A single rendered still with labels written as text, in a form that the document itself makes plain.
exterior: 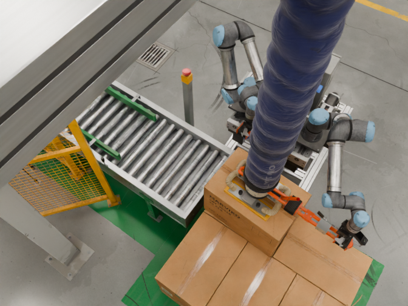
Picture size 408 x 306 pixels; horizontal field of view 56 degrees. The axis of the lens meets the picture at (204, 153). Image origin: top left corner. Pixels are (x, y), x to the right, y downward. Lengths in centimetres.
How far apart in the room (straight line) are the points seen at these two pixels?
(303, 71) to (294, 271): 176
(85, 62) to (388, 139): 399
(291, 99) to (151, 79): 295
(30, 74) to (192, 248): 255
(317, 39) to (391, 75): 351
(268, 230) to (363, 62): 282
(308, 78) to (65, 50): 118
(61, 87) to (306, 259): 264
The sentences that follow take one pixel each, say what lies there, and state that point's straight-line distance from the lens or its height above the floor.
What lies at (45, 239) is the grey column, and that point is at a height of 65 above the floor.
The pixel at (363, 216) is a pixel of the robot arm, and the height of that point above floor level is 143.
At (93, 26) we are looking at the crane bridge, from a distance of 40.
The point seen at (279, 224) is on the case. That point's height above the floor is 94.
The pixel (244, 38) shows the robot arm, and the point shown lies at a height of 158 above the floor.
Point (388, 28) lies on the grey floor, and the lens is 533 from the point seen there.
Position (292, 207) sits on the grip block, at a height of 109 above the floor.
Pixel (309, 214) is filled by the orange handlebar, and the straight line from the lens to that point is 244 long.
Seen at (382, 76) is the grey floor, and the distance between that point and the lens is 476.
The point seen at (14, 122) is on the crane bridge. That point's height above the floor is 301.
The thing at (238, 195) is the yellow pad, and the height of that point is 97.
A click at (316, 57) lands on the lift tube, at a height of 233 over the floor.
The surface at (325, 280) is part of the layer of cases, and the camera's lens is 292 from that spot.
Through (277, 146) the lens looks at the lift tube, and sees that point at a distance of 185.
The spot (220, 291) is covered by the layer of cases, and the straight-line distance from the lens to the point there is 279.
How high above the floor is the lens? 329
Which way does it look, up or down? 61 degrees down
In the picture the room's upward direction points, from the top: straight up
